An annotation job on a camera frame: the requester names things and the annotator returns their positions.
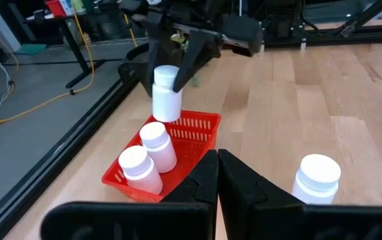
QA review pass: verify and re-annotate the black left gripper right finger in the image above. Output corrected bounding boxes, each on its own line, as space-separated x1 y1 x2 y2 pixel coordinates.
217 149 382 240

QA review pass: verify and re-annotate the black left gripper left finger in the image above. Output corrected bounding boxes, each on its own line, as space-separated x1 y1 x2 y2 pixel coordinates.
40 149 219 240

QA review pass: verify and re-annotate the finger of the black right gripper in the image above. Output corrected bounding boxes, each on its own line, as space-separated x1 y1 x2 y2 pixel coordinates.
143 19 165 98
172 29 223 93

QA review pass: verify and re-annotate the white pill bottle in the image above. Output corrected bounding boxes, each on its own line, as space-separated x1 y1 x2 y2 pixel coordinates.
117 145 164 195
139 121 178 174
290 153 342 205
151 65 183 123

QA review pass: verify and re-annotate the red plastic basket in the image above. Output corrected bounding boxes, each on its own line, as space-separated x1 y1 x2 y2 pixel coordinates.
101 109 222 203

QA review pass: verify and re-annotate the large green potted plant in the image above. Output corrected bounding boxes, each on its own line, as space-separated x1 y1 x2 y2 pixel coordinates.
123 43 155 97

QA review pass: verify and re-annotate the small potted succulent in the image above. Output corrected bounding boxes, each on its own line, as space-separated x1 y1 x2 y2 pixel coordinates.
170 31 211 88

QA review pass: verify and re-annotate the black desk with clutter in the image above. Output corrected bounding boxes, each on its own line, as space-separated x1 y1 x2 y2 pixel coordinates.
23 0 108 89

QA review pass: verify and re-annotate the green container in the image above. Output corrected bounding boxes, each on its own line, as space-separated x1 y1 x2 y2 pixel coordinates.
72 0 87 13

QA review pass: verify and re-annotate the red box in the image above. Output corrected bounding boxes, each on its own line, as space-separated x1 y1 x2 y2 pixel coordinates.
45 0 65 17

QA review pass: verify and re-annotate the teal floor mat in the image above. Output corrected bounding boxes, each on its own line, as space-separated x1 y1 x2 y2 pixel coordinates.
13 43 48 56

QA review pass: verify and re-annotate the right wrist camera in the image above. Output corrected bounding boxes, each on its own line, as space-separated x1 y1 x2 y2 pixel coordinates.
222 15 264 56

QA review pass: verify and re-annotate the black aluminium table frame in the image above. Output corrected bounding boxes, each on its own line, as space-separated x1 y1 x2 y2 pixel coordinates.
0 0 382 240

